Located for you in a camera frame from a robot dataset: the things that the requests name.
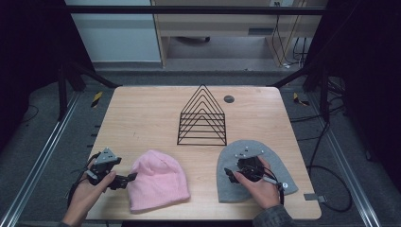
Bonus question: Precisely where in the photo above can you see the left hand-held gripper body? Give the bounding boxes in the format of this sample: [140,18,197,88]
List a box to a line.
[84,147,123,187]

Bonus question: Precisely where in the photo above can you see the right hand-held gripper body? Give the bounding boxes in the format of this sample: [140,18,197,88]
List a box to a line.
[233,146,270,183]

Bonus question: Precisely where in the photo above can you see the grey knit beanie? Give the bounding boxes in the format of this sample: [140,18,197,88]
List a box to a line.
[216,139,300,204]

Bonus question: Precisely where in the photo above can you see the pink knit beanie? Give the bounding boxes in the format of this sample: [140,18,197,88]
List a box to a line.
[126,148,192,213]

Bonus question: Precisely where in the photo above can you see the black wire triangular rack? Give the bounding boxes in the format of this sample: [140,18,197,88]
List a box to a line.
[176,83,228,147]

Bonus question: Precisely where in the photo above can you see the person's right hand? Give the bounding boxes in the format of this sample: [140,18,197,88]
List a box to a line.
[232,156,283,211]

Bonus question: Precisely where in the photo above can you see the person's left hand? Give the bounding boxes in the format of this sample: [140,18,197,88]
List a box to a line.
[64,171,117,221]

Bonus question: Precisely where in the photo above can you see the yellow black striped tape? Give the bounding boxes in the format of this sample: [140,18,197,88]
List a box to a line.
[90,91,104,109]

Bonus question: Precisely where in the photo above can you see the grey tape strip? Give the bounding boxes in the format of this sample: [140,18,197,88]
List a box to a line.
[303,192,328,203]

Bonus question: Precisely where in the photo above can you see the black metal stand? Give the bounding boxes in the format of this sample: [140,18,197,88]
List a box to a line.
[270,61,333,123]
[56,59,123,123]

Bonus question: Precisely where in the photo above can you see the yellow tool right floor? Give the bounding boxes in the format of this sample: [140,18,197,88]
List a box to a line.
[292,91,311,107]

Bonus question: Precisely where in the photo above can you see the black curtain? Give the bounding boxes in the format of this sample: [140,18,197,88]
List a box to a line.
[302,0,401,194]
[0,0,96,153]

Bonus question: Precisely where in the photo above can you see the white cabinet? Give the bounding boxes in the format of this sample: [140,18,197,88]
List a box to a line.
[63,0,162,63]

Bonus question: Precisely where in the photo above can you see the light wooden desk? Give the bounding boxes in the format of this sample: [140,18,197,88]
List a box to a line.
[149,0,329,69]

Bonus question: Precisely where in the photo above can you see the left hand-held gripper cable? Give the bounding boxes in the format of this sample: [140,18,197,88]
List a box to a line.
[66,152,102,208]

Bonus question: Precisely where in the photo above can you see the hand-held gripper cable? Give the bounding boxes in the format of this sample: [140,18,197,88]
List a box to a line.
[66,152,102,208]
[258,164,286,207]

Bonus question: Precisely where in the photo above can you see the right hand-held gripper cable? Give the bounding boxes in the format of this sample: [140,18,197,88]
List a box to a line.
[258,164,286,207]

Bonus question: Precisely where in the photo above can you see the aluminium floor rail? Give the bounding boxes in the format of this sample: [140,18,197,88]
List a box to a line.
[306,92,383,227]
[0,90,83,227]

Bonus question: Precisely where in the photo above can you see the black looped floor cable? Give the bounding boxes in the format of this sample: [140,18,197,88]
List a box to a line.
[306,118,354,213]

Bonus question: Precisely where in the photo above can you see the yellow cable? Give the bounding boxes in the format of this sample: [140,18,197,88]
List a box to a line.
[276,0,307,66]

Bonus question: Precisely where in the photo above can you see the black hanging cable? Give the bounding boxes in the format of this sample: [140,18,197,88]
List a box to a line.
[270,1,288,66]

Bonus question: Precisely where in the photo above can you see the black horizontal frame bar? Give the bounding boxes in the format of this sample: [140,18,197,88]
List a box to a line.
[63,5,327,16]

